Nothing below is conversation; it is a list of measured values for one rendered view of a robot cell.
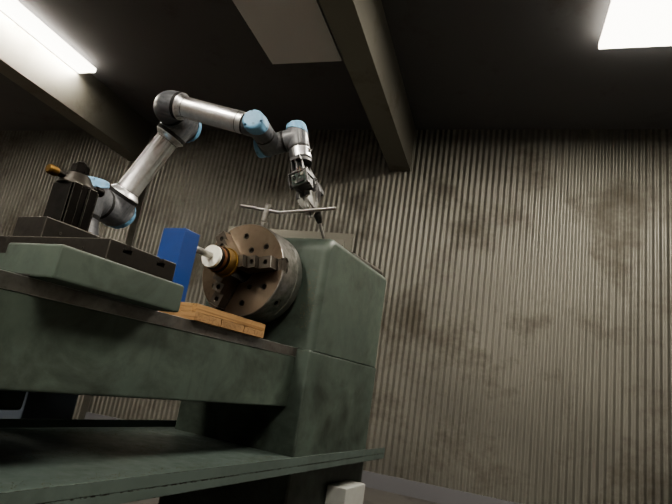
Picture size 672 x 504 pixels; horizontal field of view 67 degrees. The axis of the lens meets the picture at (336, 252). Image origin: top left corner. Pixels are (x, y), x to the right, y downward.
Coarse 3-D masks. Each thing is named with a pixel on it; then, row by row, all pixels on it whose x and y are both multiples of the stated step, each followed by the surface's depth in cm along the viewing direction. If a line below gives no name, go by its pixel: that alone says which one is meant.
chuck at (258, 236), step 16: (256, 224) 168; (240, 240) 168; (256, 240) 165; (272, 240) 163; (288, 256) 163; (208, 272) 170; (240, 272) 172; (272, 272) 159; (288, 272) 161; (208, 288) 168; (240, 288) 162; (256, 288) 160; (272, 288) 157; (288, 288) 162; (240, 304) 161; (256, 304) 158; (256, 320) 165
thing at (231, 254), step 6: (222, 252) 151; (228, 252) 154; (234, 252) 157; (222, 258) 150; (228, 258) 153; (234, 258) 155; (222, 264) 151; (228, 264) 152; (234, 264) 155; (216, 270) 152; (222, 270) 153; (228, 270) 154; (234, 270) 155; (222, 276) 156
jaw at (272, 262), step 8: (240, 256) 156; (248, 256) 157; (256, 256) 157; (264, 256) 157; (272, 256) 157; (240, 264) 155; (248, 264) 156; (256, 264) 156; (264, 264) 157; (272, 264) 156; (280, 264) 159; (248, 272) 161; (256, 272) 161
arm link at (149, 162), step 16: (160, 128) 188; (176, 128) 188; (192, 128) 192; (160, 144) 188; (176, 144) 191; (144, 160) 187; (160, 160) 190; (128, 176) 187; (144, 176) 188; (128, 192) 186; (128, 208) 187; (112, 224) 187; (128, 224) 192
